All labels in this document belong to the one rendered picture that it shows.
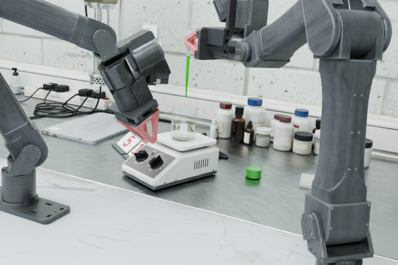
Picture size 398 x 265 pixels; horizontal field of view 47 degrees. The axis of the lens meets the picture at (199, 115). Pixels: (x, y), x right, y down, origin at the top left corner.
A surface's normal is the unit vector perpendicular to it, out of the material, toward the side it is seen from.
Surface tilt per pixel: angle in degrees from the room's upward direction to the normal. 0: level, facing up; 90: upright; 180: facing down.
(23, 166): 90
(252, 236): 0
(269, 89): 90
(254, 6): 90
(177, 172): 90
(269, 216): 0
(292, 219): 0
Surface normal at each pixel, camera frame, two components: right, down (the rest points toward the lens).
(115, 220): 0.07, -0.97
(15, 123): 0.36, 0.03
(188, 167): 0.68, 0.22
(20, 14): 0.39, 0.29
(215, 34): -0.74, 0.11
